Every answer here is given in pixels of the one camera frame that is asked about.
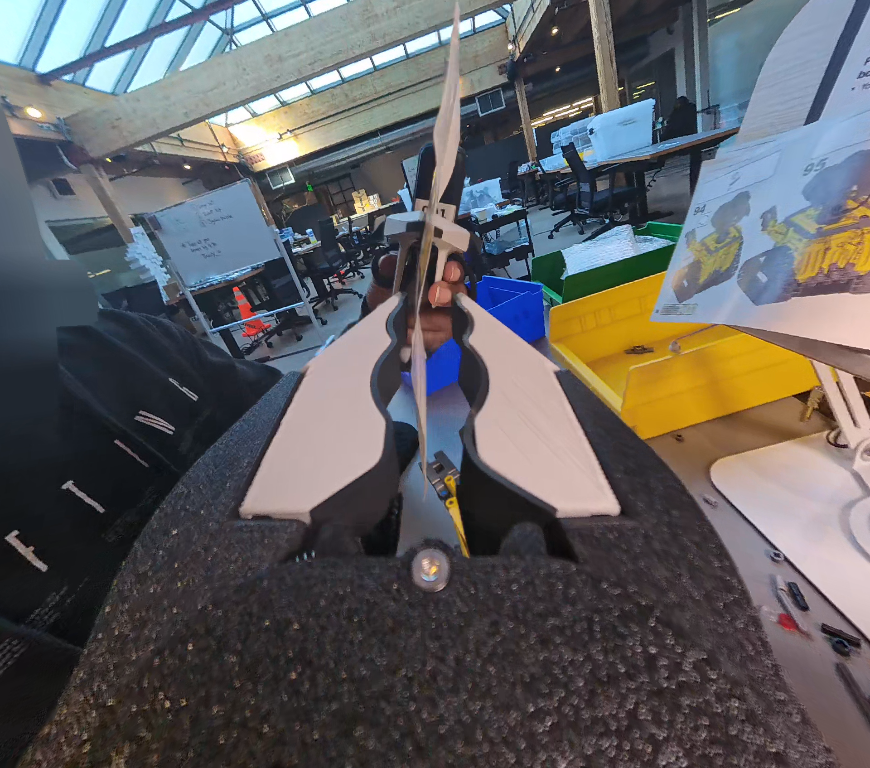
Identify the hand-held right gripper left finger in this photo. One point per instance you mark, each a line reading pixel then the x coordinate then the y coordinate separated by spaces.
pixel 312 435

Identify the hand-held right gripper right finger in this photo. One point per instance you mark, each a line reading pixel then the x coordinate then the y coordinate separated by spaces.
pixel 544 435

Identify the white sticker sheet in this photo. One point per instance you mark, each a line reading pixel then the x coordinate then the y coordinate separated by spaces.
pixel 445 122

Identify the yellow grey brick robot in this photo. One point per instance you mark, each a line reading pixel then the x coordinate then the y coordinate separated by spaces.
pixel 442 472

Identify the building instruction booklet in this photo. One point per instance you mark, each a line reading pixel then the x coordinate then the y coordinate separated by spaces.
pixel 781 238

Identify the printed task sheet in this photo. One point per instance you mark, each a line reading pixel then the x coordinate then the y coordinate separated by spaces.
pixel 849 81

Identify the person's left hand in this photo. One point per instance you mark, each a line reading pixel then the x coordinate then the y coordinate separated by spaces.
pixel 442 319

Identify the blue plastic bin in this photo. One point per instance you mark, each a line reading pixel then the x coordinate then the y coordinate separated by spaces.
pixel 510 312

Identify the small dark brick part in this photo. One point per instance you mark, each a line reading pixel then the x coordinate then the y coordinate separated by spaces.
pixel 639 349

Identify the orange traffic cone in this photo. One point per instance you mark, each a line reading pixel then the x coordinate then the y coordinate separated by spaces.
pixel 246 309

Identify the yellow plastic bin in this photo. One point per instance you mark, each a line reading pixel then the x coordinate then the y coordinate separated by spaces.
pixel 680 387

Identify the green plastic bin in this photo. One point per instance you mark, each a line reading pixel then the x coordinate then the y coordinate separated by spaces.
pixel 578 285

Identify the black office chair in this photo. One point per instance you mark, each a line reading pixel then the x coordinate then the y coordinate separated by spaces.
pixel 584 183

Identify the bubble wrap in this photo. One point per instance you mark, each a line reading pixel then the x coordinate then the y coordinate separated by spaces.
pixel 612 255

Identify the white plastic storage box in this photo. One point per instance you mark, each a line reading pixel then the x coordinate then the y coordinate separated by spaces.
pixel 622 129

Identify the whiteboard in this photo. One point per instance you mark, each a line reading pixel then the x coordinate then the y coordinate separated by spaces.
pixel 217 231

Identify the white booklet stand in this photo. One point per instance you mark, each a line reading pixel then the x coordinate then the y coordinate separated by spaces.
pixel 781 496

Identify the long wooden table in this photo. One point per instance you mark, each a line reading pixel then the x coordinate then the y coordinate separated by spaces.
pixel 680 144

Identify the scattered small brick parts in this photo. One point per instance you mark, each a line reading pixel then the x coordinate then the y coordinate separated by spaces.
pixel 796 597

